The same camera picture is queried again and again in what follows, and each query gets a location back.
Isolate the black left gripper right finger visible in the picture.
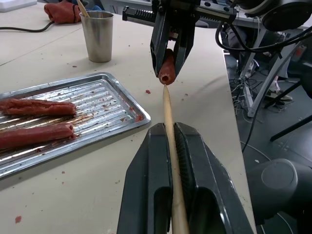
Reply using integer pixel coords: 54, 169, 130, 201
174, 121, 257, 234

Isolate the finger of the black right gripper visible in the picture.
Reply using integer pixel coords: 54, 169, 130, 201
149, 11, 174, 78
172, 21, 196, 77

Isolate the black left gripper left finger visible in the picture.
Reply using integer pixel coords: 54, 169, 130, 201
116, 122, 173, 234

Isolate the red sausage with hole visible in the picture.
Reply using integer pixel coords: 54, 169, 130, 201
158, 48, 176, 86

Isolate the long wooden skewer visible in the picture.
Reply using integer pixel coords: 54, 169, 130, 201
162, 84, 190, 234

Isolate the stainless steel cup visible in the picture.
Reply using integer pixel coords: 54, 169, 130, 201
79, 11, 115, 63

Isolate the ribbed metal baking tray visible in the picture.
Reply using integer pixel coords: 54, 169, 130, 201
0, 72, 152, 180

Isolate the smooth red sausage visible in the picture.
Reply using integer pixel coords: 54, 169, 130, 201
0, 122, 75, 150

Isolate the red sausage with rough skin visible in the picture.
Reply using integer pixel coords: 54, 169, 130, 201
0, 97, 77, 117

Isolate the dark grey robot body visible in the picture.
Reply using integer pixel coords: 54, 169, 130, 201
248, 158, 312, 234

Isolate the black chair base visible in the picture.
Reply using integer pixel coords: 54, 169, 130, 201
264, 73, 312, 142

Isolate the orange-red cloth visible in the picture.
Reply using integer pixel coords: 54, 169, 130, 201
43, 1, 84, 25

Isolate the person's shoe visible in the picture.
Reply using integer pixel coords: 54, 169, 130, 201
265, 88, 293, 101

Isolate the white box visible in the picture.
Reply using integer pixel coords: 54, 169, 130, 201
0, 0, 38, 13

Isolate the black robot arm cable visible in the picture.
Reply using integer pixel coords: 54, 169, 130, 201
215, 21, 312, 152

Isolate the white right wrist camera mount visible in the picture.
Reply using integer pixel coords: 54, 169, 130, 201
235, 0, 269, 18

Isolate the white table leg frame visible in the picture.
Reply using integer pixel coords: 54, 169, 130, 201
240, 40, 307, 118

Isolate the black power cable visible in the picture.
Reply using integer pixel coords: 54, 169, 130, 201
0, 20, 56, 33

